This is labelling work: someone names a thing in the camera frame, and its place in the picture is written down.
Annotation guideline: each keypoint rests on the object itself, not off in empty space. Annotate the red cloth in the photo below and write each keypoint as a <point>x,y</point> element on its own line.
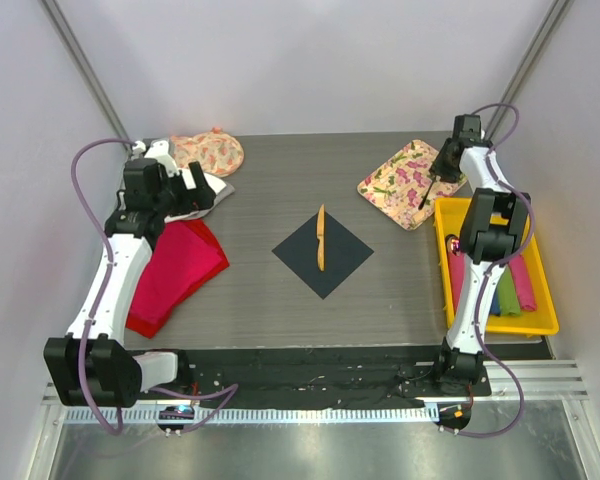
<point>147,327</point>

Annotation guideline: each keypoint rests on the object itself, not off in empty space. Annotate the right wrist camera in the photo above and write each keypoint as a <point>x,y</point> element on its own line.
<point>468,127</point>

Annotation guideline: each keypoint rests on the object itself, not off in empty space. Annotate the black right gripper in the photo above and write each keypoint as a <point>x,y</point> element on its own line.
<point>437,168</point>

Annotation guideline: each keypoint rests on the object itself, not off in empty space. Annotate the floral fabric pouch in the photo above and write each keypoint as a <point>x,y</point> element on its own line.
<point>217,152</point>

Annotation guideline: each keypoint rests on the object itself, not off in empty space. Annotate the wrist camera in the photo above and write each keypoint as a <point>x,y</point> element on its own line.
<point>468,127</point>
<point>147,176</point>

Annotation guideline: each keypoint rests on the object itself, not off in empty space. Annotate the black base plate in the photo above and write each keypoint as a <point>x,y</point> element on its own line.
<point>351,378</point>

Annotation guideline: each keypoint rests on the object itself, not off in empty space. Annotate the iridescent metal spoon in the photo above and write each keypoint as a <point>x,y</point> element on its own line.
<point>453,245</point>

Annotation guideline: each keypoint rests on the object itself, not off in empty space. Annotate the aluminium front rail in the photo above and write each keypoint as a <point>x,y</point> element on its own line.
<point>521,384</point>

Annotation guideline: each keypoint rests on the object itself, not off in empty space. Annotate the grey cloth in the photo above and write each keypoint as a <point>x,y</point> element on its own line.
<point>222,192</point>

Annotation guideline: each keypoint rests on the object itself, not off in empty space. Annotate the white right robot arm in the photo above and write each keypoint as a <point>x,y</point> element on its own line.
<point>498,226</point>

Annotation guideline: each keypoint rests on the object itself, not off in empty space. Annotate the dark blue paper napkin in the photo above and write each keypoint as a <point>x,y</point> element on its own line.
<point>344,253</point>

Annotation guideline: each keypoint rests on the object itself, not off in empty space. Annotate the yellow plastic bin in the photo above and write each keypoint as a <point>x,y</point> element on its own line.
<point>449,214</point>

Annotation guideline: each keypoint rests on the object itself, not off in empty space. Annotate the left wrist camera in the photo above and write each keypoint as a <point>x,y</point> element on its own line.
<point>147,176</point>

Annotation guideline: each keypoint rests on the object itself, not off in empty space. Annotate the blue rolled napkin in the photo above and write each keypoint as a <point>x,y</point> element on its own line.
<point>495,308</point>

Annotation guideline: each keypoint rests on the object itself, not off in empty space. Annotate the white cloth bag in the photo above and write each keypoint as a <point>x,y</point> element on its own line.
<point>212,180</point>

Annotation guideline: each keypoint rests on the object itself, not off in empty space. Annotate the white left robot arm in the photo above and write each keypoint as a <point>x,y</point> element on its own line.
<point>89,365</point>

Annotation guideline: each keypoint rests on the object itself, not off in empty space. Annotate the magenta cloth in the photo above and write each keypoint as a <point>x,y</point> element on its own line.
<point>180,275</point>

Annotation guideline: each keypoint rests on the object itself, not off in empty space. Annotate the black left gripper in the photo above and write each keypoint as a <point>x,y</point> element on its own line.
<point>192,200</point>

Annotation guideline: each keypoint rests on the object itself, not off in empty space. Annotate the floral pattern tray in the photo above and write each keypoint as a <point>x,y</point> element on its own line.
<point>396,187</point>

